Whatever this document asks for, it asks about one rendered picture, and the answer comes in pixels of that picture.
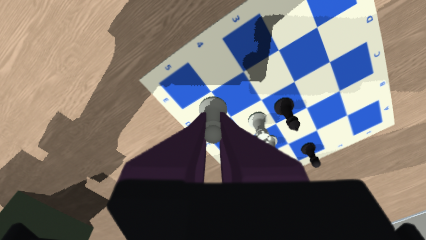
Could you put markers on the white pawn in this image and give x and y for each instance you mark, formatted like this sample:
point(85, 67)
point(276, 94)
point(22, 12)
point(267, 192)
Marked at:
point(213, 106)
point(273, 141)

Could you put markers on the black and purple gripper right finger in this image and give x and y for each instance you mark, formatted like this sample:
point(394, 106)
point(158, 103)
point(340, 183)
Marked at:
point(252, 159)

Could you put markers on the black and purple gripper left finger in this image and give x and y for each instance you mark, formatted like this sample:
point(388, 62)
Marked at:
point(174, 158)

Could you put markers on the blue and white chessboard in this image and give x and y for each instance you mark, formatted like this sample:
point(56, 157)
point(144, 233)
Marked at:
point(325, 55)

